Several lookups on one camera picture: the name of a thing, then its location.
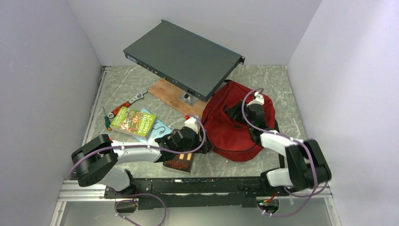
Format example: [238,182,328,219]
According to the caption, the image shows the aluminium frame rail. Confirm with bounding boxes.
[50,66,111,226]

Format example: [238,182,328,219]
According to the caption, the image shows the wooden base board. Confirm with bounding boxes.
[148,79,210,116]

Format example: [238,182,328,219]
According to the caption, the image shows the red handled adjustable wrench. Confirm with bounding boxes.
[107,89,148,118]

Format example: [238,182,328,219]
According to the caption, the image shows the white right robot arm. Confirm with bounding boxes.
[226,101,332,195]

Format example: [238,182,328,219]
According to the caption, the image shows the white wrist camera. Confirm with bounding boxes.
[250,91,264,105]
[184,115,200,133]

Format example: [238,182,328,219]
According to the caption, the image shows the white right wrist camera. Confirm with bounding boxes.
[250,91,264,105]

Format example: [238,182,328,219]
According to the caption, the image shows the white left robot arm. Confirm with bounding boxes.
[69,126,212,198]

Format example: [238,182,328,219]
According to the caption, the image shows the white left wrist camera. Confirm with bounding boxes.
[184,115,200,133]

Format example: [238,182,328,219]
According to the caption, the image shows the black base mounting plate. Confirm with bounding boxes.
[104,177,290,210]

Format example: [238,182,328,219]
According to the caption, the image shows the green handled screwdriver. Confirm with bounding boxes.
[102,107,112,131]

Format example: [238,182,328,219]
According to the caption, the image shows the green treehouse book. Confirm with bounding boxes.
[110,107,157,140]

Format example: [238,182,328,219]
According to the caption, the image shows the metal stand bracket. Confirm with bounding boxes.
[179,91,198,106]

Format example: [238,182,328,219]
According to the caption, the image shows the dark DiCamillo book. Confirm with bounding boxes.
[162,153,195,173]

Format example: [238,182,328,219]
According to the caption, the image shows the light blue notebook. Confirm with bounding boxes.
[133,117,172,142]

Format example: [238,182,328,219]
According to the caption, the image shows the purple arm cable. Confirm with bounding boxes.
[241,89,329,218]
[68,114,207,178]

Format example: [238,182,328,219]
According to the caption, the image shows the red backpack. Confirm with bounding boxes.
[201,80,263,161]

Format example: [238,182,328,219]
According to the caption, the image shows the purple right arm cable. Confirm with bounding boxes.
[241,89,329,218]

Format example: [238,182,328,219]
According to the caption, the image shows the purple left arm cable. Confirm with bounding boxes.
[68,114,207,178]

